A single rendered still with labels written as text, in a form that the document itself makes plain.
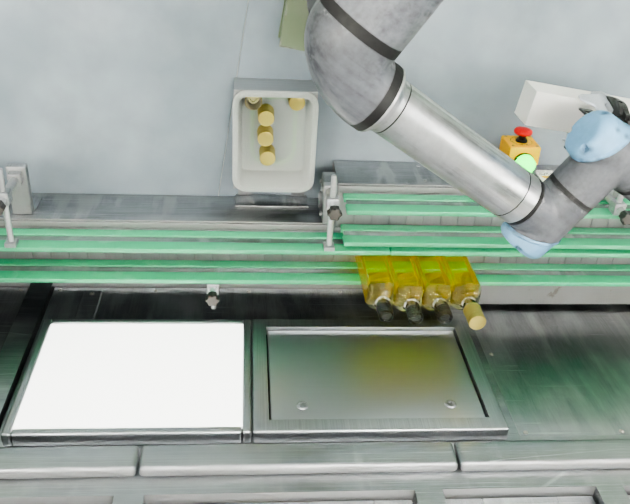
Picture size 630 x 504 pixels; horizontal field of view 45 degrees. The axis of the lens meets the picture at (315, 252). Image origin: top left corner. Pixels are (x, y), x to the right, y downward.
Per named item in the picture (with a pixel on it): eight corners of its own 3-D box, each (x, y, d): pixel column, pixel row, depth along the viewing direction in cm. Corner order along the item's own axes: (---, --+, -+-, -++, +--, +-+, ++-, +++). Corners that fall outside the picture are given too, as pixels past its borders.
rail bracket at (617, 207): (592, 195, 166) (617, 225, 155) (600, 165, 162) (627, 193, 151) (609, 196, 167) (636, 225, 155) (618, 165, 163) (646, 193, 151)
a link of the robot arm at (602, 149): (554, 182, 101) (608, 223, 105) (618, 117, 97) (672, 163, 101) (536, 157, 108) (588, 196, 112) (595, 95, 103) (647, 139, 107)
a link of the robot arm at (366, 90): (267, 92, 88) (549, 279, 108) (325, 14, 83) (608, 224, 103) (262, 57, 97) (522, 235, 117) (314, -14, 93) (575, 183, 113)
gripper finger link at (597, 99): (575, 74, 129) (589, 106, 123) (606, 80, 130) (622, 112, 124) (566, 89, 131) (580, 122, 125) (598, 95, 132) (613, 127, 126)
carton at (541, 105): (525, 79, 133) (536, 91, 128) (649, 102, 137) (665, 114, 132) (514, 112, 136) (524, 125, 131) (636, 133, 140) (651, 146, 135)
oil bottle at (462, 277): (430, 258, 171) (452, 314, 153) (434, 236, 168) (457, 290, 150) (455, 259, 171) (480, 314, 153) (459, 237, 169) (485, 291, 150)
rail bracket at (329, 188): (318, 232, 165) (323, 262, 154) (323, 160, 156) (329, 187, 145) (332, 232, 165) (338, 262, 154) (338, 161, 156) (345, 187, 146)
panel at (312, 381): (46, 329, 161) (2, 447, 132) (44, 318, 159) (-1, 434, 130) (462, 330, 169) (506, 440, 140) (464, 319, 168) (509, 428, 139)
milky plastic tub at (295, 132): (233, 174, 170) (232, 192, 163) (233, 77, 159) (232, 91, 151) (310, 176, 172) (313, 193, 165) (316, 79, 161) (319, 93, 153)
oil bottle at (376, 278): (354, 258, 169) (367, 314, 151) (356, 236, 166) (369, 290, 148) (379, 258, 170) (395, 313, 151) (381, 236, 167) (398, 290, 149)
